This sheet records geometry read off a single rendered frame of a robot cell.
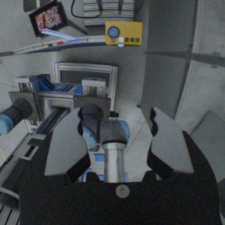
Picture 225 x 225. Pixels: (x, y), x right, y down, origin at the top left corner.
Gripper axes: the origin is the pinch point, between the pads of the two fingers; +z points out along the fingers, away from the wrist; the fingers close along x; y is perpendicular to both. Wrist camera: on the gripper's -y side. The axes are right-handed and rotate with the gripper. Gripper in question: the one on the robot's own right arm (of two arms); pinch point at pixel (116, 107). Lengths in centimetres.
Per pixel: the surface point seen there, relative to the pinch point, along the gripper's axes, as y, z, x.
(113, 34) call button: -13.7, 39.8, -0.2
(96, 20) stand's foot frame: -47, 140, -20
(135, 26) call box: -17.4, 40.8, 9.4
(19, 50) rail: -15, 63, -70
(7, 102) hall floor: 65, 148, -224
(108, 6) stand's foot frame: -64, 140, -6
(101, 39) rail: -14, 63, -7
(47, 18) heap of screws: -32, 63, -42
